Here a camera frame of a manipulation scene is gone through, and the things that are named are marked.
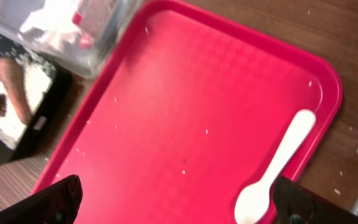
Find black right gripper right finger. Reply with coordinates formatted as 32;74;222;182
272;177;358;224

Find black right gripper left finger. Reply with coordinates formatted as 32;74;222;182
0;175;83;224

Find white plastic spoon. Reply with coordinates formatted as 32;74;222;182
234;109;316;224

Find white rice pile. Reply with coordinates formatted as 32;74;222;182
0;50;57;150

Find black food waste tray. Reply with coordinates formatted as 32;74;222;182
0;34;73;165

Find clear plastic waste bin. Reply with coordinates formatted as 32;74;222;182
0;0;142;78

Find red serving tray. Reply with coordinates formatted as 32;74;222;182
35;1;343;223

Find red snack wrapper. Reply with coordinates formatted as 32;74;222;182
71;11;93;49

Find crumpled white tissue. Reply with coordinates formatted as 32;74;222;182
18;0;80;52

